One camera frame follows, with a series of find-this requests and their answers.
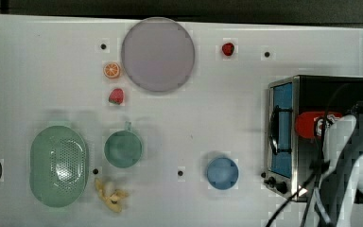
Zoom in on red ketchup bottle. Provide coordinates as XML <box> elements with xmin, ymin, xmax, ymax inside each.
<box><xmin>295</xmin><ymin>112</ymin><xmax>343</xmax><ymax>139</ymax></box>

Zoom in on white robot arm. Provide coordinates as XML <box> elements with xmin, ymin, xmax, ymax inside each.
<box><xmin>315</xmin><ymin>102</ymin><xmax>363</xmax><ymax>227</ymax></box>

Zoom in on black toaster oven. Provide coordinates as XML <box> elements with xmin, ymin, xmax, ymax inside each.
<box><xmin>262</xmin><ymin>75</ymin><xmax>363</xmax><ymax>202</ymax></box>

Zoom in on grey round plate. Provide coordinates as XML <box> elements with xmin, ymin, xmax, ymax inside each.
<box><xmin>121</xmin><ymin>17</ymin><xmax>195</xmax><ymax>92</ymax></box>

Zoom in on pink strawberry toy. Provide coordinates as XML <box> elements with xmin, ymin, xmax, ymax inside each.
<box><xmin>108</xmin><ymin>88</ymin><xmax>125</xmax><ymax>105</ymax></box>

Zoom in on green metal mug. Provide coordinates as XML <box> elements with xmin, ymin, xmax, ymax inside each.
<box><xmin>104</xmin><ymin>121</ymin><xmax>143</xmax><ymax>168</ymax></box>

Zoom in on blue bowl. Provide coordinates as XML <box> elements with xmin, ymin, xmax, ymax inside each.
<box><xmin>206</xmin><ymin>157</ymin><xmax>239</xmax><ymax>190</ymax></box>

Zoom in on red strawberry toy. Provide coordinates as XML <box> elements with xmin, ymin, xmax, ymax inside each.
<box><xmin>222</xmin><ymin>43</ymin><xmax>234</xmax><ymax>57</ymax></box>

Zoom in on orange slice toy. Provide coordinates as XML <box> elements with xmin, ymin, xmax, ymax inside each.
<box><xmin>103</xmin><ymin>61</ymin><xmax>121</xmax><ymax>79</ymax></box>

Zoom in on peeled banana toy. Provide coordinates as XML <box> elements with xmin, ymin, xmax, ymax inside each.
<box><xmin>95</xmin><ymin>178</ymin><xmax>129</xmax><ymax>213</ymax></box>

